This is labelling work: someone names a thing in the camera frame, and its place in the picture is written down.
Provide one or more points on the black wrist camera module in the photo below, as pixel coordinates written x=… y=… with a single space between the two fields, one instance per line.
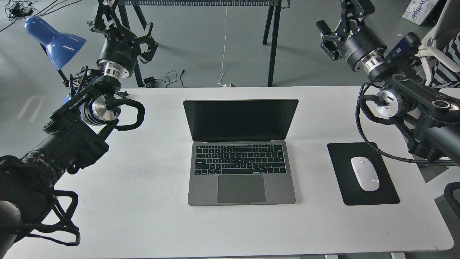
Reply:
x=405 y=49

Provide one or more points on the white computer mouse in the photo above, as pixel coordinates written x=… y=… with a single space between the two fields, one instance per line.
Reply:
x=365 y=173

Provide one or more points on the black frame table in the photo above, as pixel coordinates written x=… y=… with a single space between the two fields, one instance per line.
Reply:
x=217 y=42

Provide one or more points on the blue desk lamp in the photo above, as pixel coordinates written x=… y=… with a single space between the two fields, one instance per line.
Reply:
x=59 y=47

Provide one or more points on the grey laptop computer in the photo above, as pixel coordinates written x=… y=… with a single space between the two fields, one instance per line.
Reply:
x=239 y=154

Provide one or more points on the black mouse pad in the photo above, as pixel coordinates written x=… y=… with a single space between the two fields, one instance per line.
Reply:
x=352 y=194

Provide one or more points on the black power adapter with cable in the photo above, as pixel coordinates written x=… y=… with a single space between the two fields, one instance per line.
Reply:
x=171 y=78

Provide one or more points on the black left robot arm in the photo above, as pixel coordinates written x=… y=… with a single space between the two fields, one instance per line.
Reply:
x=77 y=131

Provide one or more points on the white cardboard box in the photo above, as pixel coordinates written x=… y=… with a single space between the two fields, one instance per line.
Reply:
x=418 y=10

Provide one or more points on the white office chair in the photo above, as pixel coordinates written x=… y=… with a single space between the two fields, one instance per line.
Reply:
x=439 y=50

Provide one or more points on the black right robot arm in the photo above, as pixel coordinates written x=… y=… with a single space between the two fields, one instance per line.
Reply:
x=394 y=95

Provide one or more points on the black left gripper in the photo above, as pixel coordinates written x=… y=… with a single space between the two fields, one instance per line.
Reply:
x=122 y=47

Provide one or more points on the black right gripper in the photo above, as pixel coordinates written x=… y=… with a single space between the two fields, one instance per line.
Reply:
x=352 y=39

